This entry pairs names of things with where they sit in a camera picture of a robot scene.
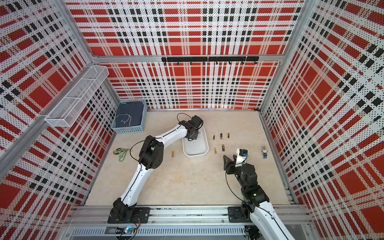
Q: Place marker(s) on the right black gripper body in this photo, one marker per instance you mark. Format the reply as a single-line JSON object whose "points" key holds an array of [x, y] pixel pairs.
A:
{"points": [[231, 165]]}

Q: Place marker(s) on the black wall hook rail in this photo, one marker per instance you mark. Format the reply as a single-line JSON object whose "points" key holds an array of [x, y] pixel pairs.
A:
{"points": [[209, 59]]}

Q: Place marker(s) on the white oval storage tray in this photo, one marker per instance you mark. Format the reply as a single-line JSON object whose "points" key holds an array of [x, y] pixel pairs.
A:
{"points": [[198, 147]]}

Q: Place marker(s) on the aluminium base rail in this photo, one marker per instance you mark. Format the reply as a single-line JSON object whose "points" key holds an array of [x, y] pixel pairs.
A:
{"points": [[159, 221]]}

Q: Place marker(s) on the folded navy blue cloth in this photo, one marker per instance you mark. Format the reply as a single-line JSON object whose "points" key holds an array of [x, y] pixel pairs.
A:
{"points": [[129, 114]]}

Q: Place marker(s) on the green keychain with rings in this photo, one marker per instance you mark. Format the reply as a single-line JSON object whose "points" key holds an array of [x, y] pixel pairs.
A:
{"points": [[121, 153]]}

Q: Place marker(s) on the white wire mesh shelf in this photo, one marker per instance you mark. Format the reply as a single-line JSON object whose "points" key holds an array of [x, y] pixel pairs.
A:
{"points": [[66, 112]]}

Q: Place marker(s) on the small toy figure keychain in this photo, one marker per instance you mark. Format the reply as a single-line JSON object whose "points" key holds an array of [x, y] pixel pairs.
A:
{"points": [[265, 152]]}

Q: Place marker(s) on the light blue perforated basket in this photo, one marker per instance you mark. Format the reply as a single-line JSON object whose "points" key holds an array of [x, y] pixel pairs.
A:
{"points": [[134, 129]]}

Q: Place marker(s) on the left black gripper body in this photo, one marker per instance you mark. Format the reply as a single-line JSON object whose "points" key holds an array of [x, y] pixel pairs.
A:
{"points": [[194, 136]]}

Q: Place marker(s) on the green circuit board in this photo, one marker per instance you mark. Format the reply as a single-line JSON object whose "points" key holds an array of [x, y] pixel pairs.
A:
{"points": [[125, 231]]}

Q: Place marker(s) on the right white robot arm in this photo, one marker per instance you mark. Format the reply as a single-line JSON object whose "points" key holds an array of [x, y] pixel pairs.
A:
{"points": [[256, 206]]}

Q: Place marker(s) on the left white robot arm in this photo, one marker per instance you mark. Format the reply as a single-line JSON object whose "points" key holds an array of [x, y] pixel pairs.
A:
{"points": [[150, 157]]}

